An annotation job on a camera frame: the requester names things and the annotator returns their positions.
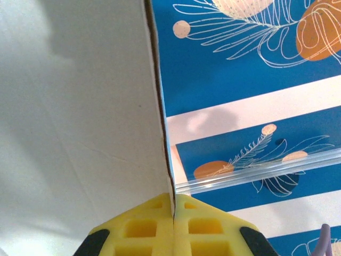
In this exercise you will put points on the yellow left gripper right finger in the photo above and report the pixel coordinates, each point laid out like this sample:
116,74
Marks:
207,240

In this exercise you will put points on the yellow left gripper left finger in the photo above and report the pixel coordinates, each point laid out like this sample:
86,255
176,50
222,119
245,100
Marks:
138,240

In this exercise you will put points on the white and blue paper box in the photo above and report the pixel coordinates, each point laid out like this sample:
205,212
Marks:
93,106

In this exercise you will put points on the aluminium frame post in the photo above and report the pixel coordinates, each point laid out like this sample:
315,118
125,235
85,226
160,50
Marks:
266,169

